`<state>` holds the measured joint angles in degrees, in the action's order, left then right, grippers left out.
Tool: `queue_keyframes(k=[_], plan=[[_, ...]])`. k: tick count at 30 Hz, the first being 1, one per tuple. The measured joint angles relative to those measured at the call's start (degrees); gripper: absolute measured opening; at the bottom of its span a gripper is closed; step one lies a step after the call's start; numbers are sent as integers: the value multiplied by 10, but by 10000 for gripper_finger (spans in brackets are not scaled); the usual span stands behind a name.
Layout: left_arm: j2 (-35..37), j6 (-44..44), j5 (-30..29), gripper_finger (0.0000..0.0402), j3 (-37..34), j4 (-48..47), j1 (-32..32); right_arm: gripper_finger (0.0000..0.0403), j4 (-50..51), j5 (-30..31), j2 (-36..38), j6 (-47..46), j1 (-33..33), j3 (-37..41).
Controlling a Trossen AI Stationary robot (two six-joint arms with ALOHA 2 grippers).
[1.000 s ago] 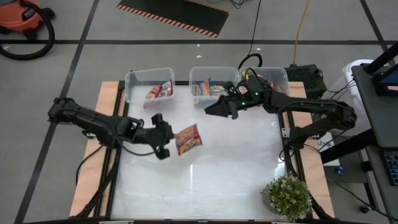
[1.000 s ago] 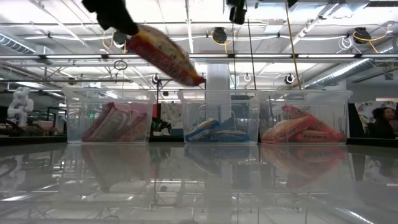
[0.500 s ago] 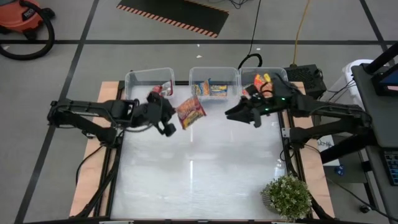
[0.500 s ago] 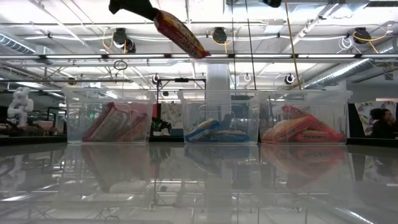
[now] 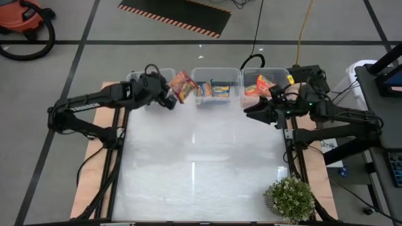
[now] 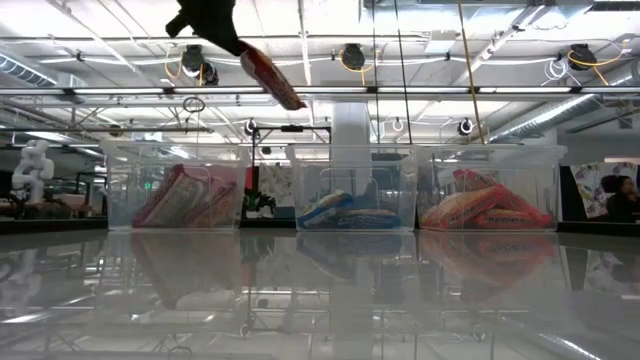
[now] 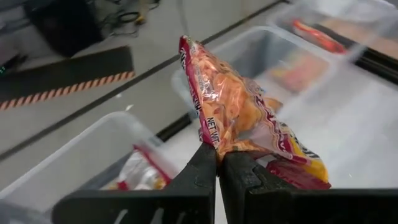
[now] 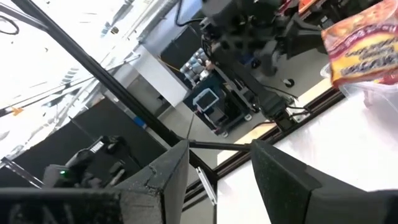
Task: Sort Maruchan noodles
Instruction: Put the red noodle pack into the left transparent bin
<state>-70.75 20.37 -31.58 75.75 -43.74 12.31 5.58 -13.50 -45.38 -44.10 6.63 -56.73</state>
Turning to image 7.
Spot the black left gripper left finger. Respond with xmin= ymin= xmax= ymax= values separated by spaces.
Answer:
xmin=51 ymin=142 xmax=218 ymax=224

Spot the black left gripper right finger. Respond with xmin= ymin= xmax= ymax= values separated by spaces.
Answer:
xmin=219 ymin=151 xmax=398 ymax=224

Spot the red yellow noodle packet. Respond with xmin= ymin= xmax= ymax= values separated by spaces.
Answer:
xmin=107 ymin=144 xmax=174 ymax=191

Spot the black mat orange striped edge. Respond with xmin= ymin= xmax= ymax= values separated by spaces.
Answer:
xmin=0 ymin=45 xmax=136 ymax=111

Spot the black cable coil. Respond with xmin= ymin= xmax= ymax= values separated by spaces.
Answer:
xmin=107 ymin=0 xmax=162 ymax=35

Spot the black box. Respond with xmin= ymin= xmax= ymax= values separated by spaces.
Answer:
xmin=23 ymin=0 xmax=105 ymax=58

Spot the pink orange noodle packet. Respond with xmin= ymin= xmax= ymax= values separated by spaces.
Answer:
xmin=269 ymin=51 xmax=330 ymax=94

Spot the red Maruchan noodle packet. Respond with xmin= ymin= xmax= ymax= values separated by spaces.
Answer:
xmin=178 ymin=34 xmax=332 ymax=190

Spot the clear plastic bin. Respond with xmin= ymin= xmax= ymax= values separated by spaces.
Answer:
xmin=0 ymin=111 xmax=180 ymax=215
xmin=267 ymin=0 xmax=398 ymax=63
xmin=170 ymin=26 xmax=366 ymax=125

